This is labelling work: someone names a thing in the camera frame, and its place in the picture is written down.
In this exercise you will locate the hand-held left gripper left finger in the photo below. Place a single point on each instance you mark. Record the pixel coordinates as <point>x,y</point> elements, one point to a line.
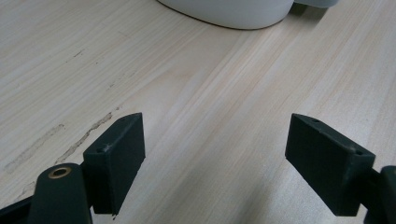
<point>116,161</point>

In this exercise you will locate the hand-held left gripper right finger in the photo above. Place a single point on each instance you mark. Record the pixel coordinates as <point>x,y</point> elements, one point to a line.
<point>327,165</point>

